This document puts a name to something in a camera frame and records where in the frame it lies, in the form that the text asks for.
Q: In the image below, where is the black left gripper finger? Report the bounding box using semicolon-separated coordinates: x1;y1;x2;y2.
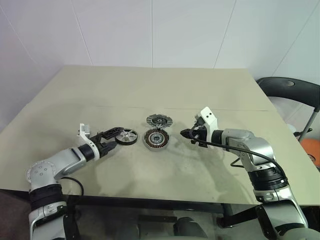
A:
96;126;124;142
103;140;118;154

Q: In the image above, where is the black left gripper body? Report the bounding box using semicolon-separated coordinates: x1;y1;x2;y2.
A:
89;133;113;159

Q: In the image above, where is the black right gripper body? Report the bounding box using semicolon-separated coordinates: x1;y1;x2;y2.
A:
190;124;209;148

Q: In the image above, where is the black spoked rotor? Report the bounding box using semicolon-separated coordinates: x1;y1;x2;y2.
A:
115;127;138;146

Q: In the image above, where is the silver round motor lid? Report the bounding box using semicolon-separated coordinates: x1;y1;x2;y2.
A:
146;113;174;129

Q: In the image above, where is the silver motor housing with stator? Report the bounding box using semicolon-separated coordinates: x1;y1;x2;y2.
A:
142;129;170;152

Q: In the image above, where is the black folding chair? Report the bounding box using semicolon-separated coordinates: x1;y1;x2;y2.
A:
256;76;320;144

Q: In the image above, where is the orange round object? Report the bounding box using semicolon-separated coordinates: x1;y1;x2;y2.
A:
299;139;320;168

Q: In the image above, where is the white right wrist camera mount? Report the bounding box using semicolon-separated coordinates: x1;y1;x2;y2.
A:
193;106;219;150

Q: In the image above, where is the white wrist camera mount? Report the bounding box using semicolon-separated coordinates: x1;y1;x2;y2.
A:
76;122;100;160
193;106;219;150

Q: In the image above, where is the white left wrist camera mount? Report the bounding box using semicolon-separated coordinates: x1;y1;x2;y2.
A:
76;122;100;160

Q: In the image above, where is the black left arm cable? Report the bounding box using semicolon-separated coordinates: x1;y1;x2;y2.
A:
60;176;84;196

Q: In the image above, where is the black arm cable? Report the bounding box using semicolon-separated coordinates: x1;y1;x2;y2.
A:
188;119;287;184
60;176;84;196

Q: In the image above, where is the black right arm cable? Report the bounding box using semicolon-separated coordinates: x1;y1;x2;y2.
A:
188;119;287;184

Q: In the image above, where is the black table frame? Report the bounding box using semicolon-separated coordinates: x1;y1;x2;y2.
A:
65;194;262;229

